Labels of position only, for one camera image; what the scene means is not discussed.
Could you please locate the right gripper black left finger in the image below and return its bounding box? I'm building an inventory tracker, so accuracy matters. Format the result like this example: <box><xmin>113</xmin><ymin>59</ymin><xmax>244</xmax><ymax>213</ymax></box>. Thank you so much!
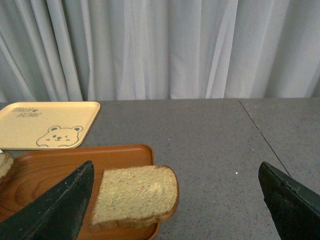
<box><xmin>0</xmin><ymin>160</ymin><xmax>94</xmax><ymax>240</ymax></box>

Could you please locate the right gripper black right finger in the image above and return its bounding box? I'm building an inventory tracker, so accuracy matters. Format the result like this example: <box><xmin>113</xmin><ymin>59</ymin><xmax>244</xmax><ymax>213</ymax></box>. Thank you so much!
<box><xmin>258</xmin><ymin>161</ymin><xmax>320</xmax><ymax>240</ymax></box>

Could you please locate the bread slice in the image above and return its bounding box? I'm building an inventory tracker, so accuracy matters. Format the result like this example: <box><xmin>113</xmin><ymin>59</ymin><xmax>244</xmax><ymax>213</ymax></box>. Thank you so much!
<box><xmin>91</xmin><ymin>165</ymin><xmax>179</xmax><ymax>230</ymax></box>
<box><xmin>0</xmin><ymin>152</ymin><xmax>15</xmax><ymax>181</ymax></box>

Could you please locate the brown wooden tray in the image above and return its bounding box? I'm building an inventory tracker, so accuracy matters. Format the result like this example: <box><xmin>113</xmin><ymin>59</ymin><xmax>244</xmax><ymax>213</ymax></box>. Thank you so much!
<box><xmin>0</xmin><ymin>144</ymin><xmax>160</xmax><ymax>240</ymax></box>

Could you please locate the yellow bear tray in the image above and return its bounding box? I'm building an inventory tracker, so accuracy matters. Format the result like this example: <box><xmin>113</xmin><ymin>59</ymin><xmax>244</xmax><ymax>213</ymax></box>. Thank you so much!
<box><xmin>0</xmin><ymin>101</ymin><xmax>101</xmax><ymax>150</ymax></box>

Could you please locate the grey curtain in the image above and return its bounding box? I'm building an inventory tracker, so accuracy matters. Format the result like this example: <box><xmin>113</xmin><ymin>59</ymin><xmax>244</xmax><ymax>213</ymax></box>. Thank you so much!
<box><xmin>0</xmin><ymin>0</ymin><xmax>320</xmax><ymax>103</ymax></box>

